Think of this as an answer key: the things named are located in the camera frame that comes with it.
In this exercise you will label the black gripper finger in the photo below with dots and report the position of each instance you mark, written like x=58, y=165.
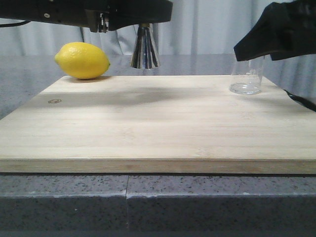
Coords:
x=284, y=30
x=123, y=13

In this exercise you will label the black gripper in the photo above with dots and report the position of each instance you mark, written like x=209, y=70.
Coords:
x=79, y=13

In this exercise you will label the steel double jigger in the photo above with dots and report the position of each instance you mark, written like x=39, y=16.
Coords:
x=145, y=54

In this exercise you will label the clear glass beaker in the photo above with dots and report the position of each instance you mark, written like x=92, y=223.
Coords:
x=247, y=76

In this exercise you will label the yellow lemon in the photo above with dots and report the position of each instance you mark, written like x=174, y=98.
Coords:
x=82, y=60

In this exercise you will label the grey curtain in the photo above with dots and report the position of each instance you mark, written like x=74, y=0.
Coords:
x=196, y=27

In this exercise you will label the wooden cutting board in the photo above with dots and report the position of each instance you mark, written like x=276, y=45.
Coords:
x=158, y=124

